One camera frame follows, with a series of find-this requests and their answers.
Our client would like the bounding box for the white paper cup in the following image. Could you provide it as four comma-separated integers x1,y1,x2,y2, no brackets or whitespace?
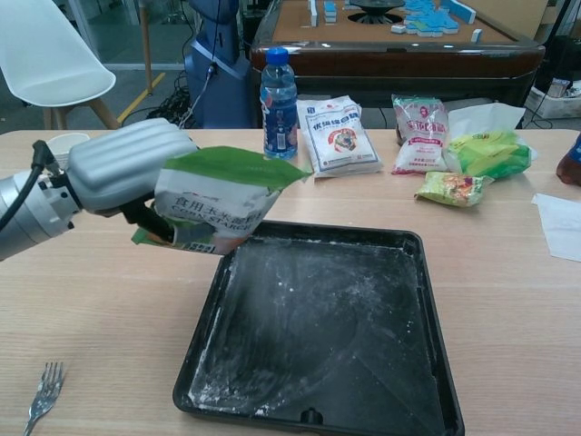
47,132,92,170

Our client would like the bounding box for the black baking tray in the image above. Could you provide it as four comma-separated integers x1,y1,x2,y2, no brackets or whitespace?
171,221,467,436

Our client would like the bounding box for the black floor cable bundle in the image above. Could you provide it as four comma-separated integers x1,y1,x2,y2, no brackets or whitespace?
122,81,201,131

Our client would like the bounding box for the silver metal fork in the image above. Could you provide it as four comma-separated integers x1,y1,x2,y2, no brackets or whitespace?
22,362,64,436

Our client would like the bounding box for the white sugar bag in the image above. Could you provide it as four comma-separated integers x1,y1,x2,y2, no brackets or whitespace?
296,94,382,179

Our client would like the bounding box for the blue capped water bottle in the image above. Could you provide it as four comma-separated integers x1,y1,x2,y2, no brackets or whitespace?
259,46,299,162

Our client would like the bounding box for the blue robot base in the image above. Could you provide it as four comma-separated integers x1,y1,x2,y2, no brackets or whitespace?
183,0,251,130

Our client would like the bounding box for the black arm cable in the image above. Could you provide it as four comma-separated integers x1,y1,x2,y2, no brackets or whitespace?
0,140,52,231

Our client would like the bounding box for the white cardboard box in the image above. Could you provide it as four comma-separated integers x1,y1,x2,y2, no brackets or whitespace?
526,76,581,120

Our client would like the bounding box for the heap of blue mahjong tiles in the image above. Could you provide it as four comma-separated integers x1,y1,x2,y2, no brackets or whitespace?
402,0,476,37

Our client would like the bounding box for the dark cola bottle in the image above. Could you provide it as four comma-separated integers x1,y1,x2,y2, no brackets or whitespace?
556,131,581,185

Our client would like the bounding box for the pink print salt bag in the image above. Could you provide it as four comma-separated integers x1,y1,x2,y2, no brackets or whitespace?
390,94,450,176

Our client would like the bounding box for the brown mahjong table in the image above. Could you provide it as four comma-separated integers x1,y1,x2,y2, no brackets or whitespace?
249,0,546,124

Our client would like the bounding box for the small green snack packet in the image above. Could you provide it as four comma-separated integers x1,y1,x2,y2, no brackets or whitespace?
413,171,495,208

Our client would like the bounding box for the black mahjong table centre hub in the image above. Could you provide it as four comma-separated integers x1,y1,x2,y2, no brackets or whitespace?
347,0,403,25

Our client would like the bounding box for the white chair with wooden legs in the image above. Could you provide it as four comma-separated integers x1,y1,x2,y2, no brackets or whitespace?
0,0,120,131

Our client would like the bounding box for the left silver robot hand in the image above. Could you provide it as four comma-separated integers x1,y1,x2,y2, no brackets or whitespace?
66,117,201,243

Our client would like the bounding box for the white paper napkin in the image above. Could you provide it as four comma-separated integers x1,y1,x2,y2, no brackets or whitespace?
530,193,581,263

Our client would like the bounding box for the green white cornstarch bag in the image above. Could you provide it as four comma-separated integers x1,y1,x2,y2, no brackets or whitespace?
131,145,314,256

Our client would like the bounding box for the clear bag with green contents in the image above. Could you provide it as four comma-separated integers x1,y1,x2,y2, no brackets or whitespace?
442,103,539,181

